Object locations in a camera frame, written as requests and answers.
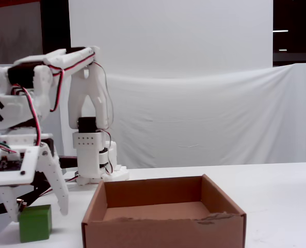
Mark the brown wooden cabinet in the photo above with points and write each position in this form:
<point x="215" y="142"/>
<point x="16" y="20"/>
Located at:
<point x="13" y="31"/>

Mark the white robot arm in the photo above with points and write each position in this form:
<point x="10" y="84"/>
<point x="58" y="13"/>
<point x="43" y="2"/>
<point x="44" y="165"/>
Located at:
<point x="90" y="85"/>

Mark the white backdrop panel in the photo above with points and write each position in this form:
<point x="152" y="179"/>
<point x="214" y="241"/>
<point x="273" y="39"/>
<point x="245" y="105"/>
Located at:
<point x="168" y="33"/>

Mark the black table clamp brass screw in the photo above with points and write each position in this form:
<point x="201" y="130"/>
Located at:
<point x="34" y="195"/>

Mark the brown cardboard box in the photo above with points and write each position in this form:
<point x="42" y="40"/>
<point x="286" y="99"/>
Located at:
<point x="168" y="232"/>

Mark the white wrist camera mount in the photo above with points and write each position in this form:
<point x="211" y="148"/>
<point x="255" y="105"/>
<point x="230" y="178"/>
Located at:
<point x="29" y="165"/>

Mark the green cube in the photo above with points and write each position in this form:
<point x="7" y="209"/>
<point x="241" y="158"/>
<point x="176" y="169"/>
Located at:
<point x="35" y="224"/>

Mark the black table clamp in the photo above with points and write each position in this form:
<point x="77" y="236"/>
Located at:
<point x="67" y="162"/>

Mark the white draped cloth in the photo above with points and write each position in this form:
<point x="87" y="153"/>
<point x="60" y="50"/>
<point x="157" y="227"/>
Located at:
<point x="207" y="116"/>

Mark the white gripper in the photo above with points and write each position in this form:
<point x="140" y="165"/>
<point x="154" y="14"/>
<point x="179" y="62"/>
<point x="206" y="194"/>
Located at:
<point x="51" y="165"/>

